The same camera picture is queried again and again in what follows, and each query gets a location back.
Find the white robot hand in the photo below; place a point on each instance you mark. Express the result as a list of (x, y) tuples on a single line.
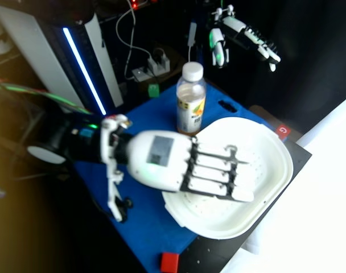
[(235, 24), (150, 153)]

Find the orange drink bottle white cap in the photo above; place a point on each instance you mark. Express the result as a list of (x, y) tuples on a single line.
[(190, 111)]

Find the white plastic tray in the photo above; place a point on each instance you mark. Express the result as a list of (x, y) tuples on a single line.
[(247, 216)]

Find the green cube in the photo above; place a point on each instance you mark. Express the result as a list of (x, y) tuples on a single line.
[(153, 91)]

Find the blue table mat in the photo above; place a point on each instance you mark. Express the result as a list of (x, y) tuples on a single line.
[(150, 227)]

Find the white power adapter box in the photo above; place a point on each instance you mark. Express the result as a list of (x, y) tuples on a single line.
[(141, 74)]

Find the white power strip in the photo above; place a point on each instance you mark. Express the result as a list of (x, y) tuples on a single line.
[(160, 64)]

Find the red cube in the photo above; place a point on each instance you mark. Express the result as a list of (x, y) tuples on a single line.
[(169, 262), (284, 131)]

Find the white tower with blue light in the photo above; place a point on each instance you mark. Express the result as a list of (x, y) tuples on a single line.
[(33, 62)]

